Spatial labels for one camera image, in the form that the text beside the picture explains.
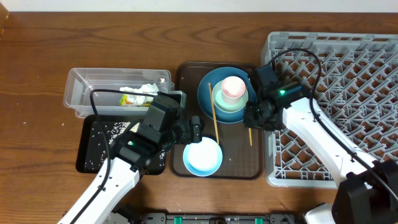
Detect wooden chopstick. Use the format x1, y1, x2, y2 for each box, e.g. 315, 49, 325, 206
208, 83, 220, 144
248, 128, 252, 146

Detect white tissue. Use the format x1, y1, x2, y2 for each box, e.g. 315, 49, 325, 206
119, 83, 159, 97

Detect light blue bowl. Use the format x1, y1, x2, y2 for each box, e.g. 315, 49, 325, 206
182, 137, 223, 177

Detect pandan snack wrapper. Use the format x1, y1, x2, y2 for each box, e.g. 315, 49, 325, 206
119, 95, 154, 106

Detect rice grains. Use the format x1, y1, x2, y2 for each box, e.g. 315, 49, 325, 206
85, 121, 165, 167

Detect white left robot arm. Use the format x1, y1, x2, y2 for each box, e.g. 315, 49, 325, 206
60, 91, 203, 224

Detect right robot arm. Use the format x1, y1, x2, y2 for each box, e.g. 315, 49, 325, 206
243, 65, 397, 224

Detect grey dishwasher rack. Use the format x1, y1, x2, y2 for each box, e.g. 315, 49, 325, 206
261, 32, 397, 189

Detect light green bowl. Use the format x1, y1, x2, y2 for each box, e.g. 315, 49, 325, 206
212, 81, 249, 113

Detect brown serving tray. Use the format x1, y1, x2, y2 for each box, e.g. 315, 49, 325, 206
176, 62, 263, 180

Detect pink cup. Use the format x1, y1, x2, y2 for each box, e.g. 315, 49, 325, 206
221, 76, 246, 104

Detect dark blue plate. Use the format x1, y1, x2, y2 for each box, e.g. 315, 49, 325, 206
197, 67, 257, 123

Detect black tray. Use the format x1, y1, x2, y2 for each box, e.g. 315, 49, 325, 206
75, 114, 167, 175

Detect clear plastic bin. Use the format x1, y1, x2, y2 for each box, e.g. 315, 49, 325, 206
63, 68, 174, 118

